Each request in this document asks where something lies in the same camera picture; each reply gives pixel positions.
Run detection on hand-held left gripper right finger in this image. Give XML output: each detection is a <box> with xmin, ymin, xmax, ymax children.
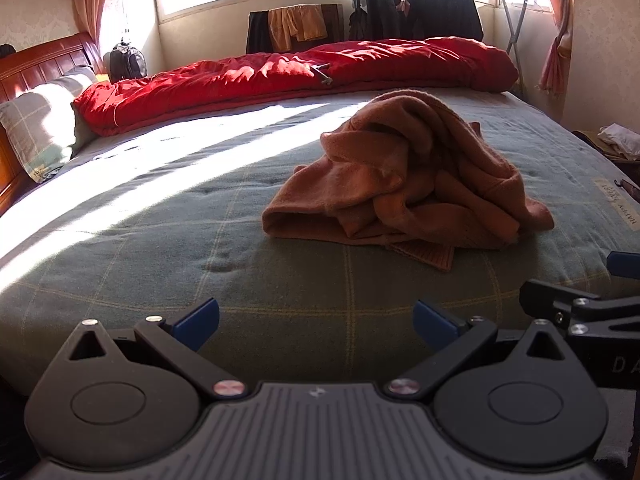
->
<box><xmin>385</xmin><ymin>299</ymin><xmax>573</xmax><ymax>403</ymax></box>

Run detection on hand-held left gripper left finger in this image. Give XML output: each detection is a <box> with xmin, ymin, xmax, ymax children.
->
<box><xmin>65</xmin><ymin>297</ymin><xmax>248</xmax><ymax>402</ymax></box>

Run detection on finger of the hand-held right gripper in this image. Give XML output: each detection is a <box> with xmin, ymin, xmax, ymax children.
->
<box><xmin>519</xmin><ymin>280</ymin><xmax>640</xmax><ymax>342</ymax></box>
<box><xmin>606</xmin><ymin>252</ymin><xmax>640</xmax><ymax>280</ymax></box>

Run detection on orange knit sweater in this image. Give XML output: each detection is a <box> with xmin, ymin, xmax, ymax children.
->
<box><xmin>261</xmin><ymin>89</ymin><xmax>555</xmax><ymax>272</ymax></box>

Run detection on pile of white clothes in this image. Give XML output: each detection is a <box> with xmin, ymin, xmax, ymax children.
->
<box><xmin>597</xmin><ymin>124</ymin><xmax>640</xmax><ymax>158</ymax></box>

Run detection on metal clothes rack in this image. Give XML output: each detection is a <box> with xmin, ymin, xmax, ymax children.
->
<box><xmin>347</xmin><ymin>0</ymin><xmax>538</xmax><ymax>96</ymax></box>

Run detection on bed with plaid sheet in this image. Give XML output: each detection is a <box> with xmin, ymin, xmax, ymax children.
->
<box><xmin>0</xmin><ymin>87</ymin><xmax>640</xmax><ymax>396</ymax></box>

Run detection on red quilt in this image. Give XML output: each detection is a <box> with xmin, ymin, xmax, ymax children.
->
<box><xmin>74</xmin><ymin>36</ymin><xmax>520</xmax><ymax>137</ymax></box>

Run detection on plaid pillow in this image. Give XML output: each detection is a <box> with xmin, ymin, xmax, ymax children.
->
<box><xmin>0</xmin><ymin>65</ymin><xmax>98</xmax><ymax>181</ymax></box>

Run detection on grey backpack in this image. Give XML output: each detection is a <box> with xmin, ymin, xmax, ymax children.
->
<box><xmin>107</xmin><ymin>40</ymin><xmax>148</xmax><ymax>83</ymax></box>

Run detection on dark wooden chair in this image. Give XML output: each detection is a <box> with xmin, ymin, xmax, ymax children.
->
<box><xmin>247</xmin><ymin>4</ymin><xmax>343</xmax><ymax>55</ymax></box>

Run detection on wooden headboard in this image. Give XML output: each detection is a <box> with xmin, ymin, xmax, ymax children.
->
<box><xmin>0</xmin><ymin>32</ymin><xmax>106</xmax><ymax>216</ymax></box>

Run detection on hanging black coats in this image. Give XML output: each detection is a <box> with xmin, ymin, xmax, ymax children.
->
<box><xmin>412</xmin><ymin>0</ymin><xmax>483</xmax><ymax>42</ymax></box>

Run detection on orange yellow garment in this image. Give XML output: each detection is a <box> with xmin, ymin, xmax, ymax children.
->
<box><xmin>267</xmin><ymin>4</ymin><xmax>328</xmax><ymax>52</ymax></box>

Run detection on black jacket with round patch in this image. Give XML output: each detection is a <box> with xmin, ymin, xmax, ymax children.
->
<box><xmin>350</xmin><ymin>0</ymin><xmax>408</xmax><ymax>41</ymax></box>

